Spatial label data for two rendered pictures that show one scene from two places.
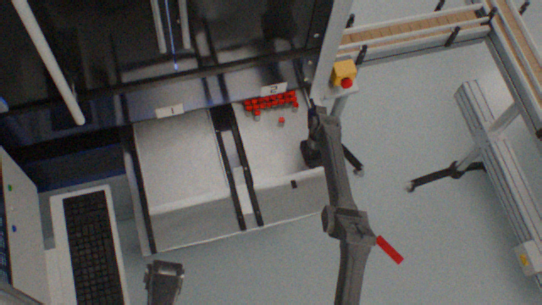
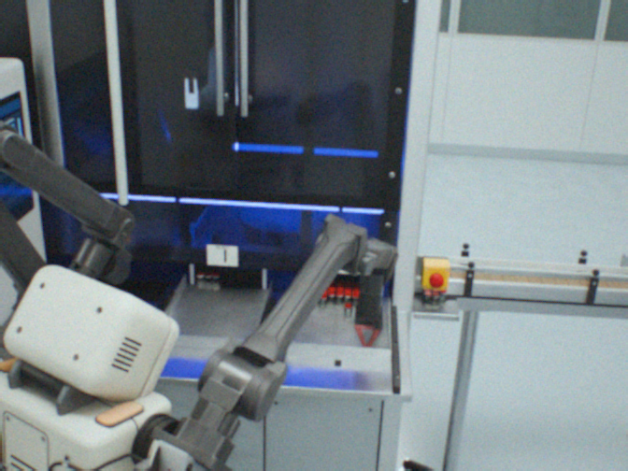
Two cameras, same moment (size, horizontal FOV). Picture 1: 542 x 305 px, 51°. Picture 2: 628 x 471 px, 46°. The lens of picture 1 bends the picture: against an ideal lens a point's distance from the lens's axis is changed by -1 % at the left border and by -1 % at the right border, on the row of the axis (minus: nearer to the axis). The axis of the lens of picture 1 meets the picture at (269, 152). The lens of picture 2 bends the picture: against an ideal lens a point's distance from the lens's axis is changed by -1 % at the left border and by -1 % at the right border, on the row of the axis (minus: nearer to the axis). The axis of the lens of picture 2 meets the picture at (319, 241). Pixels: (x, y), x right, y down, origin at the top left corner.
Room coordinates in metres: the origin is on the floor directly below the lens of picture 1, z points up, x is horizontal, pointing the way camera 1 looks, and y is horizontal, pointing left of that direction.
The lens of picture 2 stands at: (-0.73, -0.76, 1.89)
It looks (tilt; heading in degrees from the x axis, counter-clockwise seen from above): 24 degrees down; 27
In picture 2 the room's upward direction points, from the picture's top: 2 degrees clockwise
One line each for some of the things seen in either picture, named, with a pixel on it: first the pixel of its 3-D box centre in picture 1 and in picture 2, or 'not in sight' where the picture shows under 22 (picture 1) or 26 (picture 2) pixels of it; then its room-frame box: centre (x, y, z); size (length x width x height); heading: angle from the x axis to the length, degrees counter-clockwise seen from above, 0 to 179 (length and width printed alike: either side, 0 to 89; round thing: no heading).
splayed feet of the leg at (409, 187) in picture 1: (453, 173); not in sight; (1.20, -0.92, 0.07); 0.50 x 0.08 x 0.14; 114
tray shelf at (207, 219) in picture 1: (234, 163); (276, 335); (0.73, 0.11, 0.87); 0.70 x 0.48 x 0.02; 114
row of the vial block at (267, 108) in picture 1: (271, 106); (343, 300); (0.95, 0.02, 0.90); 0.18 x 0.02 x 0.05; 114
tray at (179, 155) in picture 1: (179, 152); (217, 309); (0.73, 0.29, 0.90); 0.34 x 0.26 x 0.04; 24
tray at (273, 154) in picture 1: (278, 130); (341, 318); (0.87, -0.02, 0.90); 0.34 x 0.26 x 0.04; 24
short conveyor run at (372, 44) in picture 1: (399, 34); (525, 280); (1.32, -0.40, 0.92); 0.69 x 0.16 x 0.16; 114
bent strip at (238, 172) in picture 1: (242, 190); not in sight; (0.63, 0.06, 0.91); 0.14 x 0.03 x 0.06; 24
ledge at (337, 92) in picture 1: (335, 79); (435, 305); (1.12, -0.20, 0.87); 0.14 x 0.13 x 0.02; 24
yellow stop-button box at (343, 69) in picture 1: (341, 71); (435, 272); (1.08, -0.20, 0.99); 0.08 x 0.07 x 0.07; 24
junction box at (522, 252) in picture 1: (529, 258); not in sight; (0.69, -1.07, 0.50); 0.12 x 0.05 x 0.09; 24
